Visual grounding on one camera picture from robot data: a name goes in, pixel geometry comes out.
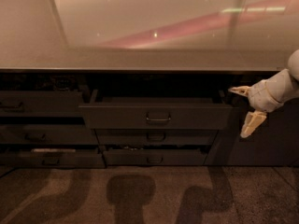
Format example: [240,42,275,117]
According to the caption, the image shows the dark grey cabinet door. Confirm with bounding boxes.
[204,77,299,167]

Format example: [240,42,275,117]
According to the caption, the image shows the grey drawer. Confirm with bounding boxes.
[96,130,218,146]
[0,149,106,169]
[0,125,97,145]
[78,90,234,130]
[0,91,83,117]
[103,149,206,166]

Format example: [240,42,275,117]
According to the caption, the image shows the dark item in left drawer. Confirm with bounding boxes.
[50,76,75,91]

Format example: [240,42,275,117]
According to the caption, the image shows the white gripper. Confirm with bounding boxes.
[229,79,283,138]

